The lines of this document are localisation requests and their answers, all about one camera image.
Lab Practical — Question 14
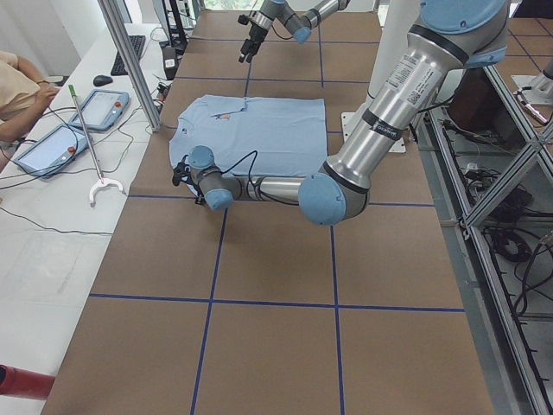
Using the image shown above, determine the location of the black computer mouse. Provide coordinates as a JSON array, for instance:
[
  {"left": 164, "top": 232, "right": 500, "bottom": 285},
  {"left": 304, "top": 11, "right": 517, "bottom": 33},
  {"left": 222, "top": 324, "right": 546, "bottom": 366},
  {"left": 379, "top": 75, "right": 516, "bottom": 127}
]
[{"left": 92, "top": 74, "right": 113, "bottom": 86}]

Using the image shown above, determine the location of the upper teach pendant tablet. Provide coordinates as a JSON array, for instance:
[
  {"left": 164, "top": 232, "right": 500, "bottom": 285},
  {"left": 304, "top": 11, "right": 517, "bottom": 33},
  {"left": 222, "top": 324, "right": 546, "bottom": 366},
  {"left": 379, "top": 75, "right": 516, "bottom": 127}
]
[{"left": 77, "top": 89, "right": 130, "bottom": 132}]

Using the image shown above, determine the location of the seated person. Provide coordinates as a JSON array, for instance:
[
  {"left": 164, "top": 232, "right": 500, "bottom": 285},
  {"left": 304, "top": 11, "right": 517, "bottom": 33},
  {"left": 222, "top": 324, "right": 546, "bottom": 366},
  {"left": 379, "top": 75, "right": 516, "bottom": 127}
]
[{"left": 1, "top": 51, "right": 59, "bottom": 143}]

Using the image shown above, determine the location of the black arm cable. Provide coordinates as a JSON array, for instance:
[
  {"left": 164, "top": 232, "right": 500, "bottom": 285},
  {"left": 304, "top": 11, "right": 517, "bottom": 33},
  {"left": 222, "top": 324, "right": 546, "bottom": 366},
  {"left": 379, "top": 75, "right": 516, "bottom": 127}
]
[{"left": 181, "top": 150, "right": 277, "bottom": 204}]

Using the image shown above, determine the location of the black box with label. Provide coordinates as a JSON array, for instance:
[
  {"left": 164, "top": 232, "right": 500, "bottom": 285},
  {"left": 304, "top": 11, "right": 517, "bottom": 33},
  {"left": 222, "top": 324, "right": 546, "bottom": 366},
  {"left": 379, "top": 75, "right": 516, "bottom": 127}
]
[{"left": 162, "top": 46, "right": 179, "bottom": 80}]

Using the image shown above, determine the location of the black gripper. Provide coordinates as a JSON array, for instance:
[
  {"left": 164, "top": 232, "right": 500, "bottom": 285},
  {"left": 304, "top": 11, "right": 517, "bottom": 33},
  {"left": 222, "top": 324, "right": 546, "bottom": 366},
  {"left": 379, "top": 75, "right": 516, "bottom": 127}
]
[
  {"left": 188, "top": 176, "right": 205, "bottom": 205},
  {"left": 238, "top": 24, "right": 268, "bottom": 63}
]

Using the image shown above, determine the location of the black keyboard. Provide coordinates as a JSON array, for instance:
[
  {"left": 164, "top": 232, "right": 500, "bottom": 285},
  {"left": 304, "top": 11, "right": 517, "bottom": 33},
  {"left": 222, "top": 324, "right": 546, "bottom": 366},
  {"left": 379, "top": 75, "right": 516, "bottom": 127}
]
[{"left": 110, "top": 34, "right": 148, "bottom": 76}]

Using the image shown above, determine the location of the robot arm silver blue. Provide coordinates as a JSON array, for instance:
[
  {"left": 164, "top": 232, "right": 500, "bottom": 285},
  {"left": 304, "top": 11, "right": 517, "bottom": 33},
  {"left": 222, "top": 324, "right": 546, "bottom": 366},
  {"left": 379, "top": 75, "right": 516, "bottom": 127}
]
[
  {"left": 186, "top": 1, "right": 509, "bottom": 226},
  {"left": 238, "top": 1, "right": 350, "bottom": 63}
]

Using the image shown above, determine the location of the lower teach pendant tablet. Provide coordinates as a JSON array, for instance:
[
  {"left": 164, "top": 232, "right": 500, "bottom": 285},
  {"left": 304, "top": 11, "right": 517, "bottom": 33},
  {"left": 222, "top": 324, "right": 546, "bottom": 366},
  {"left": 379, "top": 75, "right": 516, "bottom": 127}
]
[{"left": 12, "top": 124, "right": 88, "bottom": 177}]

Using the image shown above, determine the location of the aluminium side frame rack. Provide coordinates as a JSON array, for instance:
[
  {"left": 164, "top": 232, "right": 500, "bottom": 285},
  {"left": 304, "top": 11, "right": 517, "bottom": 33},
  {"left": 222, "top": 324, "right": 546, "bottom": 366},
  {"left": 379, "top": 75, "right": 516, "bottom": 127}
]
[{"left": 414, "top": 16, "right": 553, "bottom": 415}]

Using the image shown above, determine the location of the red fire extinguisher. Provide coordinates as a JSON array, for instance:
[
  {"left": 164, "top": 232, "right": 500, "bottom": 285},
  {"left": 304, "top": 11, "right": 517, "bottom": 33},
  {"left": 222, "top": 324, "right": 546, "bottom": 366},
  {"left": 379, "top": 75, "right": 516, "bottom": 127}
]
[{"left": 1, "top": 365, "right": 55, "bottom": 400}]

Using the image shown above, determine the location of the light blue t-shirt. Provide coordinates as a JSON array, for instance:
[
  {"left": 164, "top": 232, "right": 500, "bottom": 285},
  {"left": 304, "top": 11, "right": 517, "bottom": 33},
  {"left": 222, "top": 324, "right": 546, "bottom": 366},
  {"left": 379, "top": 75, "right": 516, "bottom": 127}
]
[{"left": 169, "top": 94, "right": 327, "bottom": 177}]

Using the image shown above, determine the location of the reacher grabber stick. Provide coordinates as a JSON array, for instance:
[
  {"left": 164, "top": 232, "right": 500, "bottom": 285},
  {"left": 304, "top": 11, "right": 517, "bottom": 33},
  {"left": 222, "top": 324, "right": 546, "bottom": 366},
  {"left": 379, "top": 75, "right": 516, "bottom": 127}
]
[{"left": 68, "top": 84, "right": 126, "bottom": 208}]

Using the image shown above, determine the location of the aluminium frame post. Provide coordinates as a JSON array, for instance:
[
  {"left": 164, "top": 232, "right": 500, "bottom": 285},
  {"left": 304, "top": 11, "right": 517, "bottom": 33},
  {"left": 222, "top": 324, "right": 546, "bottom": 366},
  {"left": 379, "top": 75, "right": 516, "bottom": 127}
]
[{"left": 98, "top": 0, "right": 161, "bottom": 132}]

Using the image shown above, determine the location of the teach pendant tablet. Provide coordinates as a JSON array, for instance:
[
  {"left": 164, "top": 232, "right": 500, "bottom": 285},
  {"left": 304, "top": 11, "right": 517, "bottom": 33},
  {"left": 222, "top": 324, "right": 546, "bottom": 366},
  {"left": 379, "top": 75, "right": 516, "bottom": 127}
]
[
  {"left": 12, "top": 124, "right": 88, "bottom": 177},
  {"left": 77, "top": 89, "right": 130, "bottom": 132}
]

